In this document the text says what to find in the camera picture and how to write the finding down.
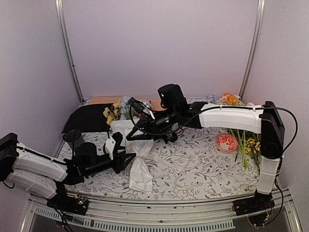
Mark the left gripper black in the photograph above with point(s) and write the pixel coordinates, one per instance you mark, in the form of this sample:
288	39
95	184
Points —
119	159

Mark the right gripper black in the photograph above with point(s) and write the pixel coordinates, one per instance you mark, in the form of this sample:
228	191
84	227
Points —
147	129

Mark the bouquet of fake flowers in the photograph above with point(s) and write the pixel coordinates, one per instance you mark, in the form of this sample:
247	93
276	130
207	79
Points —
120	110

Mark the white wrapping paper sheet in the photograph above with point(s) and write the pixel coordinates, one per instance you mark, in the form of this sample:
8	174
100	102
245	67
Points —
139	147

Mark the cream printed ribbon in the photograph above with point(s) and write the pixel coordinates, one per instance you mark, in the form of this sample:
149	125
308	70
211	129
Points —
181	166

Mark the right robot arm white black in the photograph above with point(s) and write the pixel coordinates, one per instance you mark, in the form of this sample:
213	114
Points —
265	120

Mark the pile of fake flowers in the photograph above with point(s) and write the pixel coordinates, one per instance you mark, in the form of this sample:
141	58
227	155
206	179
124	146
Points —
239	129

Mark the dark grey cup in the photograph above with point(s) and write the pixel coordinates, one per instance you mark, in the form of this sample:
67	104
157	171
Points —
73	138

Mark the floral patterned tablecloth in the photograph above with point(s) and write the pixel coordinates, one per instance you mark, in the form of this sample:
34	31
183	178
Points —
218	175

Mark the red white patterned bowl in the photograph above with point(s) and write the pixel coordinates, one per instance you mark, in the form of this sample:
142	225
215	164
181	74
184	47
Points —
226	143

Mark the yellow small flower sprigs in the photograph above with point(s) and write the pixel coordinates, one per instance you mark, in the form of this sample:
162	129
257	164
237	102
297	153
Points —
252	147

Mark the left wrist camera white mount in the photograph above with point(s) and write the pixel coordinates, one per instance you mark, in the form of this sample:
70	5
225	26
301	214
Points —
109	148

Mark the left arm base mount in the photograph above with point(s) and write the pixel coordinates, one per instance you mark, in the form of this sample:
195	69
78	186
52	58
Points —
63	202

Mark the aluminium front rail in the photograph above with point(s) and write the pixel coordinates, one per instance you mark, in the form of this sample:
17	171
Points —
108	214

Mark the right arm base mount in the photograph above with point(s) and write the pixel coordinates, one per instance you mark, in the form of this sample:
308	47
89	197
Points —
259	202

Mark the left aluminium frame post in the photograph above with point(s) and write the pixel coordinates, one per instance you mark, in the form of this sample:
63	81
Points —
65	39

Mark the aluminium frame post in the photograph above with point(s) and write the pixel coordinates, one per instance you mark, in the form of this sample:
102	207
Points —
254	44
65	39

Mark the right aluminium frame post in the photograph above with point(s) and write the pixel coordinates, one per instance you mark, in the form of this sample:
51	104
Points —
254	44

